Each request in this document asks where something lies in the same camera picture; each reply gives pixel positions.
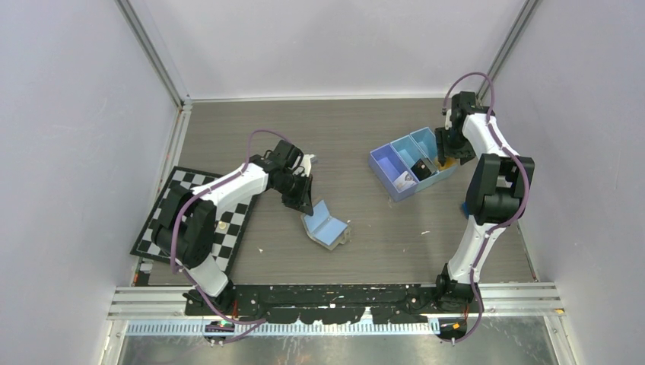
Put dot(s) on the blue three-compartment tray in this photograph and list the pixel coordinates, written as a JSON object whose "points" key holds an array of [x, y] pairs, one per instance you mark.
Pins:
{"points": [[393, 158]]}

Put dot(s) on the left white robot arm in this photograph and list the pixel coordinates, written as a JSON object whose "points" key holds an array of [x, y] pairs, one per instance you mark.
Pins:
{"points": [[247, 180]]}

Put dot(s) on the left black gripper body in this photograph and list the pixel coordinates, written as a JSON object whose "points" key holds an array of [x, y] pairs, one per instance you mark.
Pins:
{"points": [[291, 189]]}

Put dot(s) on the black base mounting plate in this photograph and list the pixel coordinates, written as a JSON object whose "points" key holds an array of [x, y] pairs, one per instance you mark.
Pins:
{"points": [[332, 304]]}

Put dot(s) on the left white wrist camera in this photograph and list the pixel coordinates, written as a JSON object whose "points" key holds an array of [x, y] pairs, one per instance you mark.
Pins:
{"points": [[307, 164]]}

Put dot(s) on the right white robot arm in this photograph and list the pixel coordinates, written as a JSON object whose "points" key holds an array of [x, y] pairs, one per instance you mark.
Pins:
{"points": [[496, 197]]}

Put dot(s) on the yellow blue toy block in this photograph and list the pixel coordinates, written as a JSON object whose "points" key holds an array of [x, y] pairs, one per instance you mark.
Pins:
{"points": [[465, 210]]}

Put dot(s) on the white card in tray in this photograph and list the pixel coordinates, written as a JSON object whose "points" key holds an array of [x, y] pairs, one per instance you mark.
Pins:
{"points": [[404, 181]]}

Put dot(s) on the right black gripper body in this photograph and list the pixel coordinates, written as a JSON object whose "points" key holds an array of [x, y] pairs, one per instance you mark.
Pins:
{"points": [[456, 146]]}

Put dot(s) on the grey blue card holder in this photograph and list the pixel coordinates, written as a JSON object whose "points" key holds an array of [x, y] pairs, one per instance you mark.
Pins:
{"points": [[324, 229]]}

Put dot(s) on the black card in tray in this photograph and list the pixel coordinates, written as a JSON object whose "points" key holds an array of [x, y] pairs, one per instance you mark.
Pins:
{"points": [[423, 169]]}

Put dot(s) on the black white checkerboard mat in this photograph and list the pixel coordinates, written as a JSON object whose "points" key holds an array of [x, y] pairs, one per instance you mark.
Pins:
{"points": [[182, 227]]}

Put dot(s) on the orange VIP card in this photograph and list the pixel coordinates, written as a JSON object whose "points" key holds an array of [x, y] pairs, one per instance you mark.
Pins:
{"points": [[448, 163]]}

